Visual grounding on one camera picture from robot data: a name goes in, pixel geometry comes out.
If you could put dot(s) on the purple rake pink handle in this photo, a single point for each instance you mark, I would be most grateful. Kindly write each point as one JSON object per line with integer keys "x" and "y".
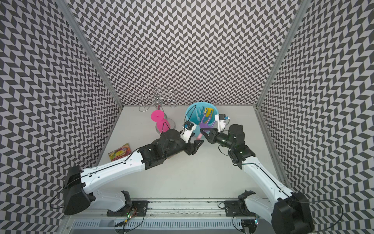
{"x": 207, "y": 123}

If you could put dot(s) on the aluminium front rail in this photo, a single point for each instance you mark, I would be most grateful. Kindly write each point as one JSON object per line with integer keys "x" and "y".
{"x": 168, "y": 216}

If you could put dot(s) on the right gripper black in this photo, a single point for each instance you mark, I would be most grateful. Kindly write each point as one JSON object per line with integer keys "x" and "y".
{"x": 211, "y": 137}

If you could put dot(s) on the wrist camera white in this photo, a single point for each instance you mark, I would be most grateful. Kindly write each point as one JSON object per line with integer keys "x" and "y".
{"x": 222, "y": 121}
{"x": 188, "y": 128}

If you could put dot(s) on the orange candy bag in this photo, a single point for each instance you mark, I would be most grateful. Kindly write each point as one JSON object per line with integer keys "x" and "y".
{"x": 120, "y": 153}

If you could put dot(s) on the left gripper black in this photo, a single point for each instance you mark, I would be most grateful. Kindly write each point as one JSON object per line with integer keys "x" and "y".
{"x": 191, "y": 148}

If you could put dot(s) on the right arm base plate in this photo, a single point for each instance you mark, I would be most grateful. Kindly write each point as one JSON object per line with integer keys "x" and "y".
{"x": 233, "y": 208}

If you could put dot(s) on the turquoise plastic bucket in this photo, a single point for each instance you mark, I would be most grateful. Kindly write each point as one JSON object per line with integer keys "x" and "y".
{"x": 191, "y": 114}

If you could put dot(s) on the blue rake yellow handle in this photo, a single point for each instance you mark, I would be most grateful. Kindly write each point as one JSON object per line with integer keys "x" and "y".
{"x": 199, "y": 113}

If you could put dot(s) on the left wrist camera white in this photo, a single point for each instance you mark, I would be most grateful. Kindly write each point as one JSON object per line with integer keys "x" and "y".
{"x": 188, "y": 128}

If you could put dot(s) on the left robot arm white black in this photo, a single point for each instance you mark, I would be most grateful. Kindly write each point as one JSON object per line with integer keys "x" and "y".
{"x": 81, "y": 187}

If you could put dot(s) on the yellow toy shovel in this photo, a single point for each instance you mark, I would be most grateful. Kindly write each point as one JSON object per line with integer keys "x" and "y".
{"x": 208, "y": 112}

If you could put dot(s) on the chrome wire glass rack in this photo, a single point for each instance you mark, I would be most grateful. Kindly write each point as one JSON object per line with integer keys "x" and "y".
{"x": 158, "y": 98}

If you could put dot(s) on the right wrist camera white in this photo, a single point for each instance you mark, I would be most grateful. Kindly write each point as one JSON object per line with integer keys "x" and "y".
{"x": 222, "y": 121}

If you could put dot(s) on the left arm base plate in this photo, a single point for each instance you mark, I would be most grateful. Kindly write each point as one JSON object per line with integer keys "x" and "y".
{"x": 140, "y": 208}

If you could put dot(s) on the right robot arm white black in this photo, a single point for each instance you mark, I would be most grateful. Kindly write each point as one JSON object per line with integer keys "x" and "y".
{"x": 288, "y": 212}

